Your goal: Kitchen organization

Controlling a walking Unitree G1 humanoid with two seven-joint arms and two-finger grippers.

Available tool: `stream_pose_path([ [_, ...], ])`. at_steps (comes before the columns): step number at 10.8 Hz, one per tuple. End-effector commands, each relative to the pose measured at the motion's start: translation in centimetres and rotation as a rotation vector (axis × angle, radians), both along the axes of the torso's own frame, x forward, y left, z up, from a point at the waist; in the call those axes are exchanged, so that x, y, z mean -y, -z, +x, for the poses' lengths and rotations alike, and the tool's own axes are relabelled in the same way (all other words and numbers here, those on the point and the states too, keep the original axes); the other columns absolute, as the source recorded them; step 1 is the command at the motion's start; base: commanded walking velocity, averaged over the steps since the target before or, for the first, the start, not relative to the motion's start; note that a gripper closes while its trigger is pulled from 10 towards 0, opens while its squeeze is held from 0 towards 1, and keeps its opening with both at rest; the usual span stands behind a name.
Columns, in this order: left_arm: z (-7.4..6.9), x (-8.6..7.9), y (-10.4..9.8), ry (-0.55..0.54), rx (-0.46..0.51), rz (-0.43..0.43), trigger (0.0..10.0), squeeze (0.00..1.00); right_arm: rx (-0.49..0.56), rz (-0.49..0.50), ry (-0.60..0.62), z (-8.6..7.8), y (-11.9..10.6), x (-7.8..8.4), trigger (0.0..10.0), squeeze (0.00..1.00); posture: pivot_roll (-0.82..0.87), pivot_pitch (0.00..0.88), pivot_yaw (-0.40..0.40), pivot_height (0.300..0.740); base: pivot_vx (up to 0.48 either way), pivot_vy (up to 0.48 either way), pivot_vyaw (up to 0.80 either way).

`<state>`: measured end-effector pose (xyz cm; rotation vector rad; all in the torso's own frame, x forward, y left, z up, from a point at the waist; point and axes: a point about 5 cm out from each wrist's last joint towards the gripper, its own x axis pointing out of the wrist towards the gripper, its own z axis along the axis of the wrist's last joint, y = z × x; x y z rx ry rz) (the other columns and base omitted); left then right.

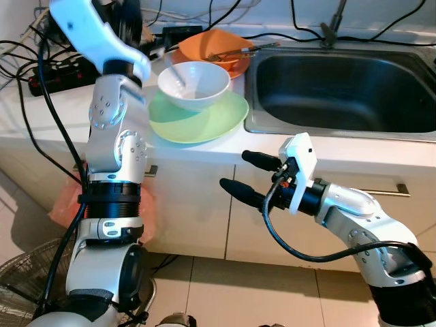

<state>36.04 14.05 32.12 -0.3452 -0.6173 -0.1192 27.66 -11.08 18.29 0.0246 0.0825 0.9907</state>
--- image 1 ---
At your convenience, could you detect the grey floor fan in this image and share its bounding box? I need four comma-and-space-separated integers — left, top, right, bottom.
0, 235, 157, 327

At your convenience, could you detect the silver metal spoon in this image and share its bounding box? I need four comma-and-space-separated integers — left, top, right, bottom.
167, 63, 190, 91

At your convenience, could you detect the black power brick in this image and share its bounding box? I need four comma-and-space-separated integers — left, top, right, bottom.
151, 25, 204, 42

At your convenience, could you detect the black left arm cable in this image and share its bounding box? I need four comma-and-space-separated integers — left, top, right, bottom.
34, 34, 93, 321

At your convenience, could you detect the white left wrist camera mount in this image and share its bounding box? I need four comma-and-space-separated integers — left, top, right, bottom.
49, 0, 152, 76

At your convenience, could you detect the white kitchen cabinet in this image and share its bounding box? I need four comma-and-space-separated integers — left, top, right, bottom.
0, 133, 436, 273

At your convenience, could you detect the chrome faucet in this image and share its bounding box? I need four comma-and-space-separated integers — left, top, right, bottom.
320, 0, 348, 48

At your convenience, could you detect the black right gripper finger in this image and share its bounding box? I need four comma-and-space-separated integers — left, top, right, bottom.
219, 178, 273, 210
242, 149, 283, 173

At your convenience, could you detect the black power cable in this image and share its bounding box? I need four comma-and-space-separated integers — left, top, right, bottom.
290, 0, 331, 42
344, 0, 414, 42

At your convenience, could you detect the orange bowl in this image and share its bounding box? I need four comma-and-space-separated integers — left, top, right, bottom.
177, 29, 255, 69

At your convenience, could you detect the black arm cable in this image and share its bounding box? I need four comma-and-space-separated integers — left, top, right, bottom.
34, 34, 93, 321
262, 174, 423, 263

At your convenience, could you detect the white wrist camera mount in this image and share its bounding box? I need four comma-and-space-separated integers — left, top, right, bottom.
49, 0, 152, 76
278, 133, 317, 215

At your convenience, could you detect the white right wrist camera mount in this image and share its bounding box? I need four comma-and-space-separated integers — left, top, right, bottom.
278, 133, 317, 215

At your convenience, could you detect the grey left robot foot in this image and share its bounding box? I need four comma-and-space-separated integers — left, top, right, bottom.
155, 312, 200, 327

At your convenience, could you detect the orange plate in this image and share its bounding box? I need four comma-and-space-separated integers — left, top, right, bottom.
204, 58, 251, 80

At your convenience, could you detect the red plastic bag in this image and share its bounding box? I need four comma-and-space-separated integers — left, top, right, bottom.
48, 181, 154, 243

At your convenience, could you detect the black power strip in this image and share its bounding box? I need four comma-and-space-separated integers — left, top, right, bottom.
27, 58, 96, 96

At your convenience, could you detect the long metal drawer handle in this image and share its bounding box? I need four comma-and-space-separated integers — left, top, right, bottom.
313, 178, 411, 198

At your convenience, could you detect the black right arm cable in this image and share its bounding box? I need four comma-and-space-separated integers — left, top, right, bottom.
262, 174, 423, 263

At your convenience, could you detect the stainless steel sink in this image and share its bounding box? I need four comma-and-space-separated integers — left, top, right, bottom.
243, 44, 436, 135

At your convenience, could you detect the light green plate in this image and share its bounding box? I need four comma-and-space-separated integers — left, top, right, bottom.
149, 90, 250, 144

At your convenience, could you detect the brown wooden utensil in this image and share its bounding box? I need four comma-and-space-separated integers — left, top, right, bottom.
206, 42, 281, 63

